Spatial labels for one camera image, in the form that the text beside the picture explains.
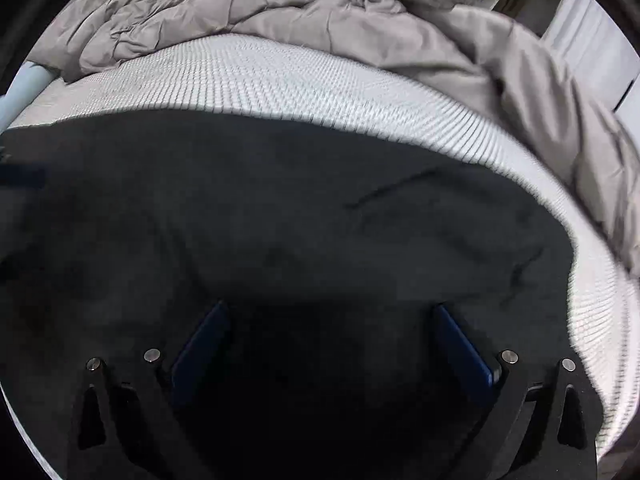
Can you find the black pants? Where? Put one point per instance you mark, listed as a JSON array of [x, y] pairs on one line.
[[280, 220]]

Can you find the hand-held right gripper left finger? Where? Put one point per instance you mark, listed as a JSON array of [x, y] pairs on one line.
[[200, 355]]

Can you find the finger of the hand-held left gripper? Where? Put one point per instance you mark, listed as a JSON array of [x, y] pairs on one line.
[[22, 176]]

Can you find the grey duvet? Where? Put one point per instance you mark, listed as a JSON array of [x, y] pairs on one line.
[[310, 5]]

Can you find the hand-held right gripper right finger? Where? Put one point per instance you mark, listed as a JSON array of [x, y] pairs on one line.
[[465, 360]]

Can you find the white sheer curtain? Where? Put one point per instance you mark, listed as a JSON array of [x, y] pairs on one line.
[[595, 45]]

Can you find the light blue pillow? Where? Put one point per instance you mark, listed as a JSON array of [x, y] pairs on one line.
[[25, 95]]

